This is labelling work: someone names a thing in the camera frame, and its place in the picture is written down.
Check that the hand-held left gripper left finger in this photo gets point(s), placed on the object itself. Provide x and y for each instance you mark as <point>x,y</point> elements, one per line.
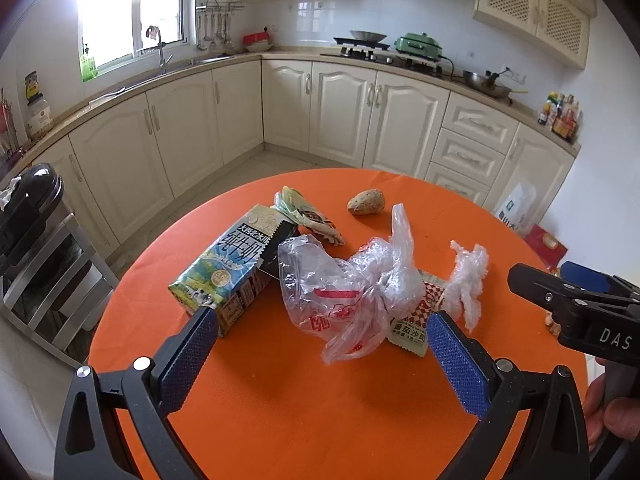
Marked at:
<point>190,355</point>

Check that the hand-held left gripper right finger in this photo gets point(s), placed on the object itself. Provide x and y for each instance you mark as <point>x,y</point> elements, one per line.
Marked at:
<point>457,365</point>

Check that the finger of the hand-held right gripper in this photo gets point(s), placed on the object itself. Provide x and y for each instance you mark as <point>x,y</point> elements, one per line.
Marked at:
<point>585,276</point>
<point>530,282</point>

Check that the red checkered sauce sachet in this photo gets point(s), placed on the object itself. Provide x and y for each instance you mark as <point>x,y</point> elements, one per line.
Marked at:
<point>417,325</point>

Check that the clear plastic wrap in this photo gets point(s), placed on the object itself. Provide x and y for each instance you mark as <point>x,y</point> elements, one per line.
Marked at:
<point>467,275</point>

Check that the blue green milk carton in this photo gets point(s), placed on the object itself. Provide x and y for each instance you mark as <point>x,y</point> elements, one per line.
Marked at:
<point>225,270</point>

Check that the clear red-print plastic bag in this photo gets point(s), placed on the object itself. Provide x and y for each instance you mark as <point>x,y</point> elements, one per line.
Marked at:
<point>345,300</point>

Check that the striped snack wrapper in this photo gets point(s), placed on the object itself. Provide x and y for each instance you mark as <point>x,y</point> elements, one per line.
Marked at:
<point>310,220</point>

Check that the brown sweet potato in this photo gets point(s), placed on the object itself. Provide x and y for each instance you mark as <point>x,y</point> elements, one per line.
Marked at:
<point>366,202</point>

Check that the person's right hand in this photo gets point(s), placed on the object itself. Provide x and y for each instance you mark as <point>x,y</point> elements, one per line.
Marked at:
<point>625,417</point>

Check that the red rice bag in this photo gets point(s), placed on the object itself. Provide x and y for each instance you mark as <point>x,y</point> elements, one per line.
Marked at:
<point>547,247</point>

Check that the white green rice bag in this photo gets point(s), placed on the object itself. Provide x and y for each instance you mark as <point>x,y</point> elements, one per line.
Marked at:
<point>515,210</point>

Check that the round orange table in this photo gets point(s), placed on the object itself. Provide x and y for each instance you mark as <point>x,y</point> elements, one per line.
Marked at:
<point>280,410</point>

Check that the group of condiment bottles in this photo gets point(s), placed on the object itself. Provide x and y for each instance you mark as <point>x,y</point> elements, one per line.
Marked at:
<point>560,117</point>

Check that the black round-lid appliance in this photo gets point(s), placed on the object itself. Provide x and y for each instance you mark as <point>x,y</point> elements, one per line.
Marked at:
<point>30,220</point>

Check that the white crumpled cloth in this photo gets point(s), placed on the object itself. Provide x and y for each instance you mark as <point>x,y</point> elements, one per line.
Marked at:
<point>9,192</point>

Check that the cream kitchen base cabinets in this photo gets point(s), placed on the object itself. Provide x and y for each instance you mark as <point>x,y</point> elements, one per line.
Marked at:
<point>350,110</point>

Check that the green electric pot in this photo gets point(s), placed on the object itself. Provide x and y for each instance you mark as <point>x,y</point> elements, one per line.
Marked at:
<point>419,45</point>

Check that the black gas stove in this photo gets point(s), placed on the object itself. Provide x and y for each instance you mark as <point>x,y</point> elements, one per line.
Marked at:
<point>380,57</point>

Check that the clear glass jar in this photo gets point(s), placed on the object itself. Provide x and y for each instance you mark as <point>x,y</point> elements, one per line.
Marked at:
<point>40,122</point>

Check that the steel pan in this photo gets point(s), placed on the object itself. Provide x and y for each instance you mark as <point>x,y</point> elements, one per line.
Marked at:
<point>367,36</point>

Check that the steel sink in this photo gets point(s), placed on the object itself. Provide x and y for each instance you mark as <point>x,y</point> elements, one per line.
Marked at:
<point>210,60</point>

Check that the steel faucet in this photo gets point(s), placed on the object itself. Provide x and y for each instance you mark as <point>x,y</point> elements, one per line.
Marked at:
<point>161,55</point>

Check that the green bottle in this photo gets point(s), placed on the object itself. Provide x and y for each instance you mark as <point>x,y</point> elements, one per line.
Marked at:
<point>88,67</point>

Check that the dark labelled bottle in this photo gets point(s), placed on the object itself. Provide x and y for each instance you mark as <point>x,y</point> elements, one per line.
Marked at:
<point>31,85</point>

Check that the red white dish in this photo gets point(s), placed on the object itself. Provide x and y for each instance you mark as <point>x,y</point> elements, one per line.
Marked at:
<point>257,40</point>

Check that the hanging utensil rack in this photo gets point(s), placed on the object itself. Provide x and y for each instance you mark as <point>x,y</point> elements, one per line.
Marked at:
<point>217,20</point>

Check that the kitchen window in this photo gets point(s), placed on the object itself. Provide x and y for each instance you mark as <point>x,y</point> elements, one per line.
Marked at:
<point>130,10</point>

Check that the white wall socket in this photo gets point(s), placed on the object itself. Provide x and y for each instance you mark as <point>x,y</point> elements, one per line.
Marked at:
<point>515,76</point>

